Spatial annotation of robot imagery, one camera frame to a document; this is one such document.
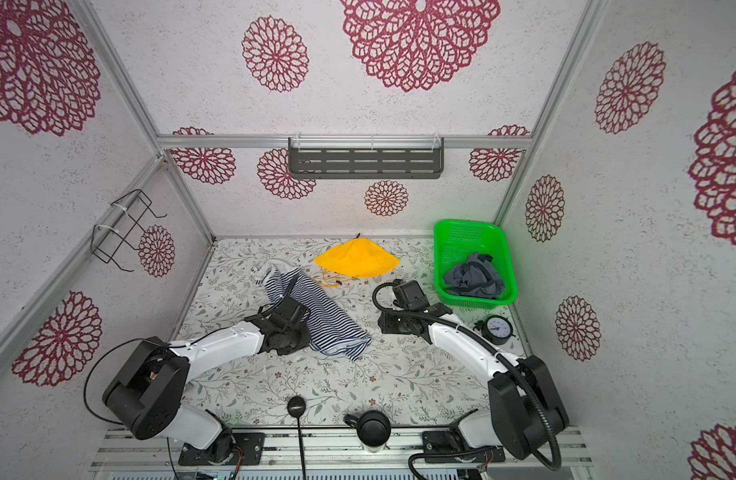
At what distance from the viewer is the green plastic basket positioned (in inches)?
38.0

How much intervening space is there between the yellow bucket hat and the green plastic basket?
19 centimetres

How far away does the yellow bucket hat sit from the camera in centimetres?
112
